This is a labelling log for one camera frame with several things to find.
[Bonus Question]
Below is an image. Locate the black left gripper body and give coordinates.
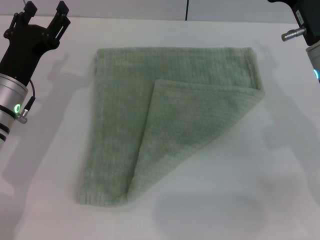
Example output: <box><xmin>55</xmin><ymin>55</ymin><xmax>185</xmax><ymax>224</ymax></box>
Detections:
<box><xmin>0</xmin><ymin>22</ymin><xmax>62</xmax><ymax>85</ymax></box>

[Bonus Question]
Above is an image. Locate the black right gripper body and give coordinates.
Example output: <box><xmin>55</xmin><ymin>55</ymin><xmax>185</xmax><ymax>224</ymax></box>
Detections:
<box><xmin>267</xmin><ymin>0</ymin><xmax>320</xmax><ymax>47</ymax></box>

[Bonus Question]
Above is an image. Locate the green terry towel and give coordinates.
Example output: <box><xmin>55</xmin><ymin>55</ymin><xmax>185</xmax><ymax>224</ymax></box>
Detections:
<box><xmin>74</xmin><ymin>46</ymin><xmax>266</xmax><ymax>208</ymax></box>

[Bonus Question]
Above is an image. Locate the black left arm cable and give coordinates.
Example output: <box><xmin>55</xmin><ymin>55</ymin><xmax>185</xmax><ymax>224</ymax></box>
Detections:
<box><xmin>16</xmin><ymin>79</ymin><xmax>37</xmax><ymax>125</ymax></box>

